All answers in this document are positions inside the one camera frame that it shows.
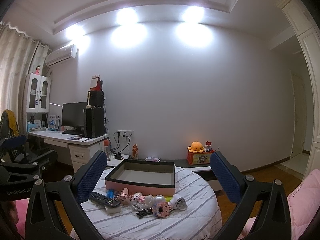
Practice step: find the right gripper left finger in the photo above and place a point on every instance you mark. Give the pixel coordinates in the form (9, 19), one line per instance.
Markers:
(43, 220)

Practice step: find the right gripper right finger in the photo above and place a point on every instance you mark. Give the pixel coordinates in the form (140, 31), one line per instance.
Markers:
(273, 219)

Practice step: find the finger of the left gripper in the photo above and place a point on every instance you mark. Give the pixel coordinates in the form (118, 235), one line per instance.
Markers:
(41, 164)
(10, 144)

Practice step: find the blue highlighter marker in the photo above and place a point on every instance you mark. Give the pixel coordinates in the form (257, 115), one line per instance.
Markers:
(110, 193)

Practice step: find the black remote control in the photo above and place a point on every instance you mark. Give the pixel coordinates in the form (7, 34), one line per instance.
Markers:
(102, 199)

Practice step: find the white USB charger plug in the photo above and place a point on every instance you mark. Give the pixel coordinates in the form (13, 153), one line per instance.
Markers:
(112, 210)

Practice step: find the rose gold metal cup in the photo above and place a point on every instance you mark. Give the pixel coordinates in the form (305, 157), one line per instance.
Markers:
(124, 196)

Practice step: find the pink white block kitty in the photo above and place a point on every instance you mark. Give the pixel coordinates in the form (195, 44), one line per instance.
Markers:
(138, 196)

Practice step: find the black hair claw clip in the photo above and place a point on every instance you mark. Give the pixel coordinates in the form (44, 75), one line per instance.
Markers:
(144, 212)

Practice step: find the white astronaut figurine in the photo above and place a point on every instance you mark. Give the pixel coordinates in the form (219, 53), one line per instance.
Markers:
(150, 200)

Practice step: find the pink block toy pig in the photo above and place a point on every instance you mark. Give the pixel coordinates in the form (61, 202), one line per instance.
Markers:
(160, 210)

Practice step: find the white plug-in night light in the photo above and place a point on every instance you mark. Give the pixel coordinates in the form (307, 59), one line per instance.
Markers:
(177, 202)

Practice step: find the pink quilt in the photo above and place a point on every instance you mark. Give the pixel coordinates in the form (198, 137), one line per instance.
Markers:
(303, 204)

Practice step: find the white desk with drawers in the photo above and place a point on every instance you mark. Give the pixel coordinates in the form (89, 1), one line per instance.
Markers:
(75, 152)

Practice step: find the bottle with orange cap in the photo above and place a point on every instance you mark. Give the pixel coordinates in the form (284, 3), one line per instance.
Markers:
(107, 149)

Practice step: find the white glass-door cabinet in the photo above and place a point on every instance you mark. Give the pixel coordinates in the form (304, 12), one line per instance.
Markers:
(37, 93)

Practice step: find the black computer monitor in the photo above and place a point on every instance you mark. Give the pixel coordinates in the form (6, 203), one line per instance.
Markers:
(73, 117)

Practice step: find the striped white round tablecloth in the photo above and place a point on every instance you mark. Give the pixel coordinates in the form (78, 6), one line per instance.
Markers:
(201, 220)

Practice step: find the pink doll figurine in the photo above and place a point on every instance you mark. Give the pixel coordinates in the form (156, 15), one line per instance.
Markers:
(38, 70)

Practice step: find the orange snack bag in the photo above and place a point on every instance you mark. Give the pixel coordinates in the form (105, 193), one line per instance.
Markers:
(135, 152)

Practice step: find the black computer tower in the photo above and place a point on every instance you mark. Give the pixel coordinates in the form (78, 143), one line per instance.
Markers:
(94, 122)

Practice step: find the black low TV bench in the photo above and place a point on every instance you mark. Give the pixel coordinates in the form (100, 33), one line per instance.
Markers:
(203, 170)

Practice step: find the pink tissue pack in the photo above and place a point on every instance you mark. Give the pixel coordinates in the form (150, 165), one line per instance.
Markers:
(154, 159)

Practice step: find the beige curtain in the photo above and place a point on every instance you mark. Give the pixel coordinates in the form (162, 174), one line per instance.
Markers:
(20, 55)

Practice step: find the black speaker box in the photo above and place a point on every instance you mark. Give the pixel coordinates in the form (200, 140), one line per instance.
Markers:
(96, 98)

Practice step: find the white air conditioner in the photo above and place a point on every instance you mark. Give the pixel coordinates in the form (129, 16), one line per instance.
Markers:
(60, 55)

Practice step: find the red toy storage crate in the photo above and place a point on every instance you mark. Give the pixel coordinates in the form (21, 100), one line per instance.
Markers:
(198, 158)

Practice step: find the red desk calendar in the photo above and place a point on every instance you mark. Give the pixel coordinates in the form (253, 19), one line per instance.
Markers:
(96, 83)

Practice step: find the orange octopus plush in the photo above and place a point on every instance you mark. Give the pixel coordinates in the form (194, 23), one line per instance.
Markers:
(196, 147)

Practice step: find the wall power outlet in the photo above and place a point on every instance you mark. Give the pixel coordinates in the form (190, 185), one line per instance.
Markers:
(125, 133)

